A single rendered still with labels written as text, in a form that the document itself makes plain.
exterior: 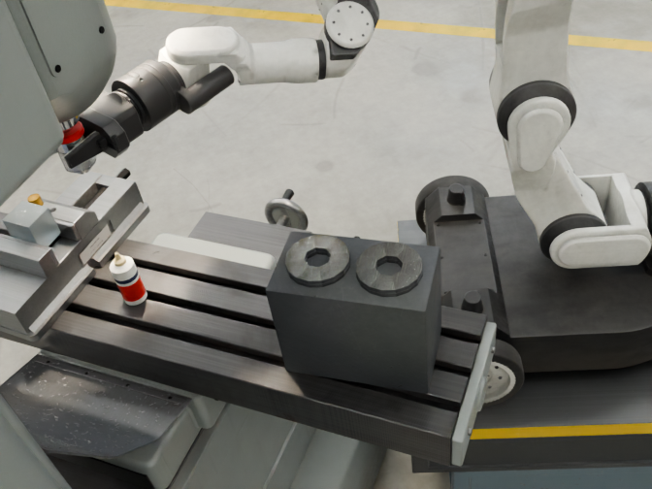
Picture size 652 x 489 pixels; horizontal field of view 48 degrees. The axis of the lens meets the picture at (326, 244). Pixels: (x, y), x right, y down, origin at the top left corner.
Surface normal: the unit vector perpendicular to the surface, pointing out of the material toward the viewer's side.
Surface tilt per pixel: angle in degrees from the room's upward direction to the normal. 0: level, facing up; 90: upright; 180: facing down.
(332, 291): 0
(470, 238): 0
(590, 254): 90
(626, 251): 90
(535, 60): 90
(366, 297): 0
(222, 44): 16
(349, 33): 41
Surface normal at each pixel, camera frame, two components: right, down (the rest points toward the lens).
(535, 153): -0.03, 0.71
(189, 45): 0.09, -0.57
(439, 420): -0.11, -0.71
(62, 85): 0.93, 0.18
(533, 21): 0.10, 0.93
